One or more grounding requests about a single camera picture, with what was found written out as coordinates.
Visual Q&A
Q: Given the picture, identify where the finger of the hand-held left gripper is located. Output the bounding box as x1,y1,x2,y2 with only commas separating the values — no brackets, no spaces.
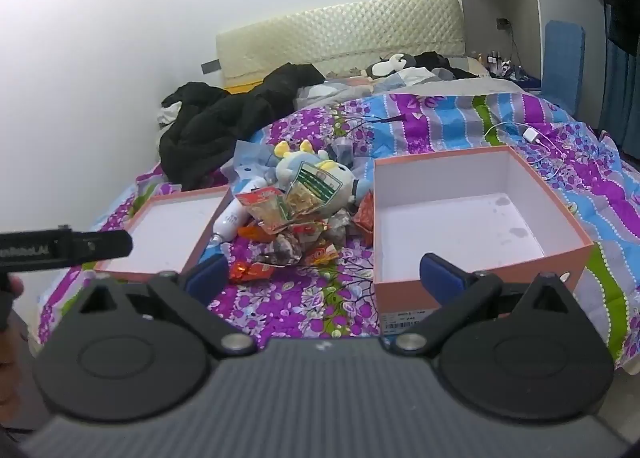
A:
71,230,134,263

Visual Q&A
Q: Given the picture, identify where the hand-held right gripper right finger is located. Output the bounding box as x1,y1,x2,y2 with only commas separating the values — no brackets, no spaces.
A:
387,253,573,359

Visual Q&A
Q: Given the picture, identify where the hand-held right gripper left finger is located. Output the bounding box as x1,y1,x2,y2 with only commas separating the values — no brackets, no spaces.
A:
75,254,253,359

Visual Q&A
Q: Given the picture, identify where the deep pink cardboard box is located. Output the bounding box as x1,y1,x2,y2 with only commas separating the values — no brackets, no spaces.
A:
372,145,596,339

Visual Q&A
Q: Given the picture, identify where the shallow pink cardboard box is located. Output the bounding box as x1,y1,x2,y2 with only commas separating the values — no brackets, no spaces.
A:
92,185,233,283

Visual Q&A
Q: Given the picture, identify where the red orange foil packet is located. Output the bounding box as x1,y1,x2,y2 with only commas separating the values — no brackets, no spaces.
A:
352,192,376,233

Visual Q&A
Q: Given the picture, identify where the grey crinkled packet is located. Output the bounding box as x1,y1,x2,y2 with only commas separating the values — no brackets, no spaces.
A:
325,210,358,246

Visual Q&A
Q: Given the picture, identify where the small red snack packet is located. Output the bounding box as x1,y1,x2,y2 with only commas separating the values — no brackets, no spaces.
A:
230,260,273,283

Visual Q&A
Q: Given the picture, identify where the white spray bottle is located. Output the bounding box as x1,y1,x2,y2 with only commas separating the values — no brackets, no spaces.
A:
210,177,268,243

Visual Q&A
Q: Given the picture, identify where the red green foil packet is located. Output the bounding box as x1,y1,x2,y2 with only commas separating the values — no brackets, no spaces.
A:
285,219,333,241

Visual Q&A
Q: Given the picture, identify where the purple floral blanket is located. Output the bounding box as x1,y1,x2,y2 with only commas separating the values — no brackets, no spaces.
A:
37,88,640,369

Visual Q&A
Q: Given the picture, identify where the orange snack packet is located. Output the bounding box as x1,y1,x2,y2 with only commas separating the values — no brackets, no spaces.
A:
300,244,338,266

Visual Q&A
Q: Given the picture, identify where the blue white plush toy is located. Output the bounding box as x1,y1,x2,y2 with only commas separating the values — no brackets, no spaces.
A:
272,140,373,219

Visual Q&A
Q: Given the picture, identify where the green label snack packet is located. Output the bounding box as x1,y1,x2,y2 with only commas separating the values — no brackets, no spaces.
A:
285,160,343,219

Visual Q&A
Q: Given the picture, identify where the black jacket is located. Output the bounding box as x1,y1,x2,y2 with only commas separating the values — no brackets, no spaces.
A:
160,62,326,191

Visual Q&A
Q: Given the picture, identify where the grey white quilt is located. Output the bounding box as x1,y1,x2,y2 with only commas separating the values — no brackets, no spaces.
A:
295,66,523,111

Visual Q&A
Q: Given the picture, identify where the black garment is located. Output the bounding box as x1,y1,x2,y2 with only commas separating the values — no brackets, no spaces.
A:
415,52,478,79

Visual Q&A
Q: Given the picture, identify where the black white plush toy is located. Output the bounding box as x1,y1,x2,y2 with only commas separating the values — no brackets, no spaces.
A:
364,54,417,79

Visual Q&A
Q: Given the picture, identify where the blue padded board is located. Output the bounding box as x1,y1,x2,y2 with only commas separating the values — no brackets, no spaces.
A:
542,20,586,111

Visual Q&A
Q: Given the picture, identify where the blue hanging cloth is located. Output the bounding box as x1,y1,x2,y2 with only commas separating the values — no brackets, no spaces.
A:
597,2,640,161

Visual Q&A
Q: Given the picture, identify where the cream quilted headboard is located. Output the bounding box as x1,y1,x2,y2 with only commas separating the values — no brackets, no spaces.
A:
216,0,461,88

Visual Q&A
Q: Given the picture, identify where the black cable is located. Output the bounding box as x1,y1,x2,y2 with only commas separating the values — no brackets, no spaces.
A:
350,112,410,125

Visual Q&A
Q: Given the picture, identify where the white charger cable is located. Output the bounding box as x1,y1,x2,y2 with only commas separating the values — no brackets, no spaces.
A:
482,122,568,179

